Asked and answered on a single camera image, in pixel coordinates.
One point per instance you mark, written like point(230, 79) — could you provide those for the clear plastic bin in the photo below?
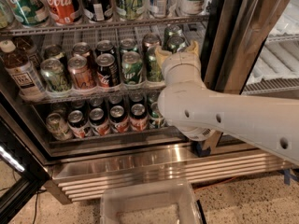
point(163, 202)

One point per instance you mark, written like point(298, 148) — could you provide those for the coke can bottom front left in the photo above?
point(99, 122)

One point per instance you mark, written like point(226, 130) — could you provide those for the dark green can second row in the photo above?
point(57, 52)

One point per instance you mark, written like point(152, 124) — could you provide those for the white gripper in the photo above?
point(181, 61)

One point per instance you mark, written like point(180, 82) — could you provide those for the teal label bottle top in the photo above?
point(29, 13)

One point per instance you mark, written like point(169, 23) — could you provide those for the green 7up can front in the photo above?
point(132, 67)

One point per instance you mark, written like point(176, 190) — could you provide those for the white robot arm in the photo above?
point(271, 124)

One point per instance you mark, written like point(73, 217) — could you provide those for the iced tea bottle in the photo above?
point(22, 71)
point(27, 44)

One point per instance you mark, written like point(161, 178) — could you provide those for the top wire shelf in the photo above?
point(99, 26)

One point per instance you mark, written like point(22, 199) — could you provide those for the pale can bottom left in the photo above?
point(58, 127)

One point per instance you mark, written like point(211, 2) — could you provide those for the coke can bottom front middle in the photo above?
point(119, 119)

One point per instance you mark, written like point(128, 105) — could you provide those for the wire shelf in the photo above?
point(99, 26)
point(72, 95)

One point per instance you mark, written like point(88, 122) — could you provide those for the clear label bottle top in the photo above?
point(160, 9)

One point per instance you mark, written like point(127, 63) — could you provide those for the green ginger ale can front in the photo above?
point(154, 72)

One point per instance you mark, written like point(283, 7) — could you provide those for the black cola bottle top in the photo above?
point(97, 10)

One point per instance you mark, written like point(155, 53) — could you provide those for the orange soda can front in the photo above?
point(81, 73)

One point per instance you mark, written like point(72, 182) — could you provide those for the coke can bottom far left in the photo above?
point(79, 125)

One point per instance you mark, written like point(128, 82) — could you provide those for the coke can bottom front right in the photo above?
point(138, 117)

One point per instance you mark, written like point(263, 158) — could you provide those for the open black fridge door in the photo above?
point(22, 176)

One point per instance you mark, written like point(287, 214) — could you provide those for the orange can second row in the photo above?
point(83, 49)

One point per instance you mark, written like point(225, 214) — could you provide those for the maroon can second row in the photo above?
point(149, 40)

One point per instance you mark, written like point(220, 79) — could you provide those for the black can second row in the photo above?
point(105, 46)

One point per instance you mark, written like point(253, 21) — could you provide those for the pale green can front left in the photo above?
point(52, 70)

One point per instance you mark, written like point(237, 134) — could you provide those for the middle wire shelf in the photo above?
point(72, 95)

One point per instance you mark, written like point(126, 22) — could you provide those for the iced tea bottle front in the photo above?
point(22, 71)

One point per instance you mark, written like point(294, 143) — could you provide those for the stainless steel fridge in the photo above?
point(237, 56)

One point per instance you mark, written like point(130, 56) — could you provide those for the black coke can front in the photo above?
point(107, 71)

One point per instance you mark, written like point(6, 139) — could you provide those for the iced tea bottle rear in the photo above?
point(27, 44)

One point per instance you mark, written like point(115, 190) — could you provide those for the green bottle top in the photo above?
point(130, 10)

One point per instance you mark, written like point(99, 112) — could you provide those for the green can behind 7up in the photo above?
point(128, 44)

